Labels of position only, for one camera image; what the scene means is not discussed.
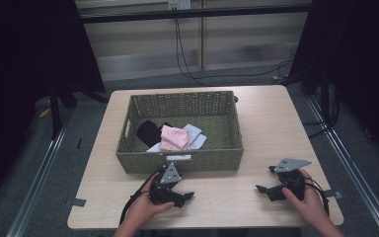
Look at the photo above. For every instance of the pink cloth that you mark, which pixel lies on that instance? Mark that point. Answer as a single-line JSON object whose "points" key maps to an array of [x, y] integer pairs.
{"points": [[174, 138]]}

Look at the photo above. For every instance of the white wall power outlet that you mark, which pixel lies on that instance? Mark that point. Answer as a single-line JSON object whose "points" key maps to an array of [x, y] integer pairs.
{"points": [[179, 4]]}

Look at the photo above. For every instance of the black metal stand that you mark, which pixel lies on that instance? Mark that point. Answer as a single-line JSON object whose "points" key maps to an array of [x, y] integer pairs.
{"points": [[325, 105], [55, 112]]}

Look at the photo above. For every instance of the white cloth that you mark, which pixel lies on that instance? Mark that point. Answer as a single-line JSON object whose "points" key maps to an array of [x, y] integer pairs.
{"points": [[198, 140]]}

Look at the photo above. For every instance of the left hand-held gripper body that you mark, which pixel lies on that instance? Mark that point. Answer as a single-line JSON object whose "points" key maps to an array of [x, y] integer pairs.
{"points": [[170, 175]]}

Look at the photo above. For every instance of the black curtain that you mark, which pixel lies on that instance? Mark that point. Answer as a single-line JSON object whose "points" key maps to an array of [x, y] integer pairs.
{"points": [[23, 65], [365, 65]]}

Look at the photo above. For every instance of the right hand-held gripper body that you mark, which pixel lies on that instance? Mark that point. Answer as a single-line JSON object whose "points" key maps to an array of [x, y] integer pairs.
{"points": [[291, 180]]}

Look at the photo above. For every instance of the black horizontal bar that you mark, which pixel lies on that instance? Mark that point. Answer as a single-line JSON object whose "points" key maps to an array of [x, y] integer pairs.
{"points": [[194, 14]]}

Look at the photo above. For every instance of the green woven basket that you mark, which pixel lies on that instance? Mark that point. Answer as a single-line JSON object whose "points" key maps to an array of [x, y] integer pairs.
{"points": [[210, 121]]}

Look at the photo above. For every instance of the black cloth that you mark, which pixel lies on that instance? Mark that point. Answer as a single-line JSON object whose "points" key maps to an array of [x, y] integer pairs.
{"points": [[148, 132]]}

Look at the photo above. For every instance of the metal floor rail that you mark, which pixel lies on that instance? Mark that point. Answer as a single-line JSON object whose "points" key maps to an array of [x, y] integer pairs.
{"points": [[37, 184], [358, 177]]}

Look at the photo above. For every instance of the small yellow object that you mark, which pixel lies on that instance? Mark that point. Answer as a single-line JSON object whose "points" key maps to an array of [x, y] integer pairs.
{"points": [[44, 113]]}

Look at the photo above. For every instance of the person's left hand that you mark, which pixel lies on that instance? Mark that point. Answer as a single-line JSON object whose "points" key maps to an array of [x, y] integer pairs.
{"points": [[143, 209]]}

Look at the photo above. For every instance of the person's right hand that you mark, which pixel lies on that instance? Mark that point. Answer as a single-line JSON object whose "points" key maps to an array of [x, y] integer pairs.
{"points": [[311, 205]]}

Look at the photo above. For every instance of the grey tape strip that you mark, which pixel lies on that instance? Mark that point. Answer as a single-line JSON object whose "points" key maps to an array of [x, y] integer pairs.
{"points": [[334, 195]]}

